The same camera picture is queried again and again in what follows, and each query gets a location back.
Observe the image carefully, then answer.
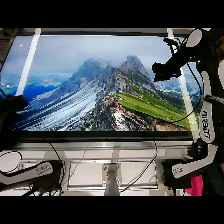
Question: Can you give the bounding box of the black cable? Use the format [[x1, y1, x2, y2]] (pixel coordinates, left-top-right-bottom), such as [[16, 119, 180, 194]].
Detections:
[[41, 136, 66, 174], [118, 61, 204, 194]]

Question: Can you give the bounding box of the pink garment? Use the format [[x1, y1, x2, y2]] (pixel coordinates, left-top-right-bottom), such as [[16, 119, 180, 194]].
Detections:
[[184, 174, 205, 197]]

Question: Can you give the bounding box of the silver frame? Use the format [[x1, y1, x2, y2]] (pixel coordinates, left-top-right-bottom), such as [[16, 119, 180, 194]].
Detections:
[[0, 139, 202, 197]]

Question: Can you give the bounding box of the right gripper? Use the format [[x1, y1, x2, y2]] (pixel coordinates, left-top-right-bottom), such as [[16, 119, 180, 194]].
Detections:
[[151, 60, 183, 83]]

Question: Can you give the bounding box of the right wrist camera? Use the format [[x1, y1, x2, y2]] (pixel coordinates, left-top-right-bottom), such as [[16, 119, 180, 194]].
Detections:
[[162, 36, 182, 55]]

